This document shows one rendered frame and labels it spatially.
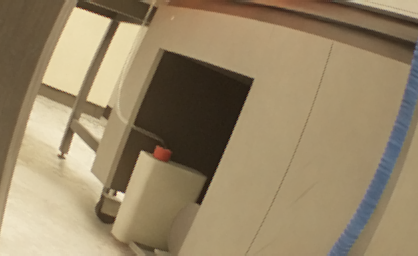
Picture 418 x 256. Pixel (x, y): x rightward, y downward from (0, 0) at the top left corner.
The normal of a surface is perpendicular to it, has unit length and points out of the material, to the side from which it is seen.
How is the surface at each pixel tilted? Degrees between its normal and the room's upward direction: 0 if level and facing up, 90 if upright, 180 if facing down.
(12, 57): 90
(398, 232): 90
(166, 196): 90
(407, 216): 90
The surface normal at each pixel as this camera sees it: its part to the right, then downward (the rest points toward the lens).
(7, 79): 0.14, 0.11
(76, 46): 0.43, 0.22
